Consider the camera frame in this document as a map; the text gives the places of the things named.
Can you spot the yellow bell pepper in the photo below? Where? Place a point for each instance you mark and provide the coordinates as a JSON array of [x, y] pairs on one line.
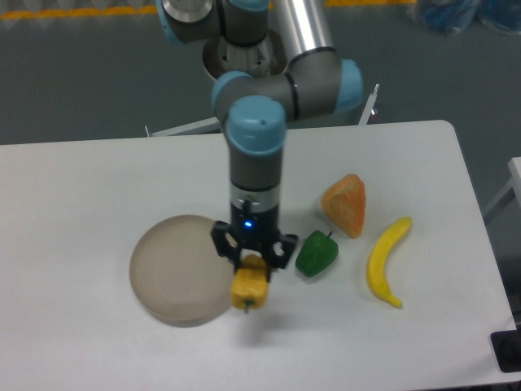
[[250, 286]]

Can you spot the green bell pepper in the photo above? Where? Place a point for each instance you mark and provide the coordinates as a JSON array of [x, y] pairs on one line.
[[317, 253]]

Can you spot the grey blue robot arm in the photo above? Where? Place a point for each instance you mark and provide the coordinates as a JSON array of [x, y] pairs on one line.
[[254, 112]]

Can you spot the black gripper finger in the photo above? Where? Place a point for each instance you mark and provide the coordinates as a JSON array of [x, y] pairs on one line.
[[280, 252], [228, 242]]

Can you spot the white furniture at right edge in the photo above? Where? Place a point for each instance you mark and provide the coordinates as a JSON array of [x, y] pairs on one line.
[[509, 192]]

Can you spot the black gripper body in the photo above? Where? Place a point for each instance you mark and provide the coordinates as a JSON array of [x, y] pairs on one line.
[[256, 231]]

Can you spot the beige round plate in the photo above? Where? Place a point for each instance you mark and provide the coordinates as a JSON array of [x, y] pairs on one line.
[[176, 274]]

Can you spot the orange bread wedge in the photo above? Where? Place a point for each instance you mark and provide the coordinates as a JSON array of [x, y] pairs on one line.
[[344, 203]]

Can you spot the yellow banana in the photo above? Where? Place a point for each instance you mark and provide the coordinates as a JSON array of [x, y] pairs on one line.
[[376, 277]]

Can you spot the black device at table edge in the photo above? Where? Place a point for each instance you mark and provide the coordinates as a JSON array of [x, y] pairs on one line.
[[506, 346]]

